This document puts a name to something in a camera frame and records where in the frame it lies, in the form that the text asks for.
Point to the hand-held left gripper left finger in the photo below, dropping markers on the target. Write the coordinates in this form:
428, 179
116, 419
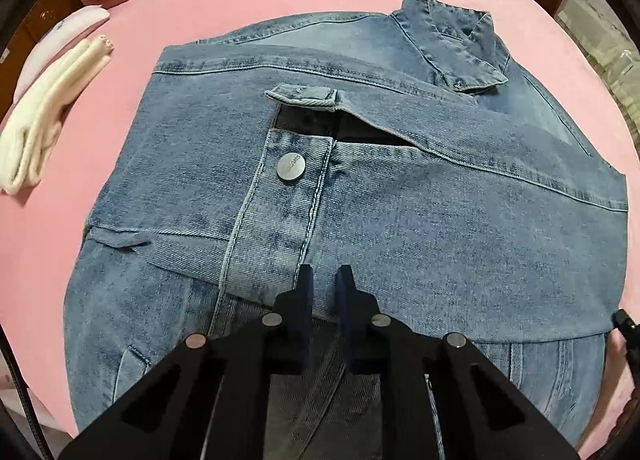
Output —
305, 300

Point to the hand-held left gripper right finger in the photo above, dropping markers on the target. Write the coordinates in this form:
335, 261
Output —
346, 300

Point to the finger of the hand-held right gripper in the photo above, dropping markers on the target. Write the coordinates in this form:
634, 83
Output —
627, 324

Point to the blue denim jacket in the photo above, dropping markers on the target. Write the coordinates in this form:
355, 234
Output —
400, 220

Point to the folded white towel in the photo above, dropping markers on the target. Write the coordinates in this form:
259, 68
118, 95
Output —
45, 110

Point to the white printed pillow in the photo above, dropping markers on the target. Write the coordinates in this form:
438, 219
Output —
65, 30

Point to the wooden headboard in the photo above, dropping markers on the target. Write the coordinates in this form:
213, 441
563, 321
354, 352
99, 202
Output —
50, 5

